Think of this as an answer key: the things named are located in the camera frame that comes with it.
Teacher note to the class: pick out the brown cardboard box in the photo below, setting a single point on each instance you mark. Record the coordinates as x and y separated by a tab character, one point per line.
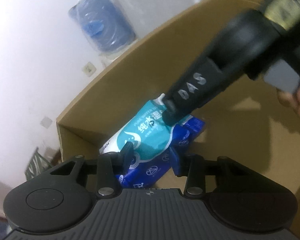
192	59

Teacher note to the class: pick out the white wall socket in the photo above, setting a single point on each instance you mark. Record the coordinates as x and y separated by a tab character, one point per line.
89	69

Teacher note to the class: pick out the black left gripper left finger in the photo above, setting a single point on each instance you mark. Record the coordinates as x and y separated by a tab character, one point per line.
103	169

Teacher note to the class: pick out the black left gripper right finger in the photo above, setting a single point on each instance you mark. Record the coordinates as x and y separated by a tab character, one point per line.
197	174

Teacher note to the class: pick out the blue teal wet wipes pack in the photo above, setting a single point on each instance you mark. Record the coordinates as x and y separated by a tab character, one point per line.
156	146

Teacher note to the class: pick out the blue water jug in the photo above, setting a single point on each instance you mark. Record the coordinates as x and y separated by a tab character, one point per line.
103	24

